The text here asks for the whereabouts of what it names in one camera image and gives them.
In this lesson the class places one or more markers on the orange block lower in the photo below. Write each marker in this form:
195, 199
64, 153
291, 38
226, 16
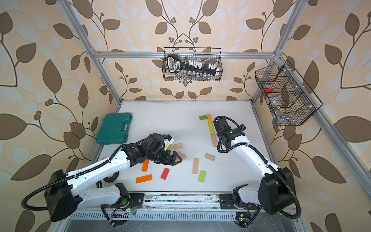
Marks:
144, 179

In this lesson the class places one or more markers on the back wire basket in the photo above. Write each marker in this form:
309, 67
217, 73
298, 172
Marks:
206, 55

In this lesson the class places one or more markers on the right wire basket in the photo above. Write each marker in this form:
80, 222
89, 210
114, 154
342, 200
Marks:
293, 101

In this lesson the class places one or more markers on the wire basket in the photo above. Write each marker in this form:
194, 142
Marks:
293, 101
206, 55

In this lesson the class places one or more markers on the light green block lower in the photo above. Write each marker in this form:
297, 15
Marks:
202, 176

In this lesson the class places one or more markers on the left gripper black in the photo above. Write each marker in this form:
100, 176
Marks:
171, 162

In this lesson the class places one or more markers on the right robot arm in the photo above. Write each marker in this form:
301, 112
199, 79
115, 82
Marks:
276, 192

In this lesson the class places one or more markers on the orange block upright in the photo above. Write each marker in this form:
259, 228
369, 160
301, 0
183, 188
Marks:
145, 166

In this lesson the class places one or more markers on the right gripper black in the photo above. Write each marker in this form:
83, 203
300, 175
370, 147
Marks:
219, 136

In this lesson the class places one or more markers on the red block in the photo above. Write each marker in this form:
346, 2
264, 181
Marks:
165, 173

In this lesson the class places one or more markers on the wooden block pair lower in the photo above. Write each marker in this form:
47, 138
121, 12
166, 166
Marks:
183, 157

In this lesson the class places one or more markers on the green plastic tool case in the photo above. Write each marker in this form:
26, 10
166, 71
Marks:
114, 129

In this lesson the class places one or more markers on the orange-yellow block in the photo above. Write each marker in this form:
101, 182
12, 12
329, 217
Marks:
209, 118

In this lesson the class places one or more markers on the wooden block upright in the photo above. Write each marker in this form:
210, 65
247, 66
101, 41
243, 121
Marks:
195, 167

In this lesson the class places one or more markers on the black socket holder tool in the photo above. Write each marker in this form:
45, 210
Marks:
175, 65

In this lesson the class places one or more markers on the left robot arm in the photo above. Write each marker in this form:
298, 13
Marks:
67, 192

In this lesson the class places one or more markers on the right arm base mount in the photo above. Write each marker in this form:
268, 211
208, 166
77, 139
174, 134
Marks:
230, 201

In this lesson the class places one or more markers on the black tape roll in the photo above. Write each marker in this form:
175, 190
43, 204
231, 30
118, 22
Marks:
111, 178

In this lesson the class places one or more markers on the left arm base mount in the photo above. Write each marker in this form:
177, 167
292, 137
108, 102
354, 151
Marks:
134, 200

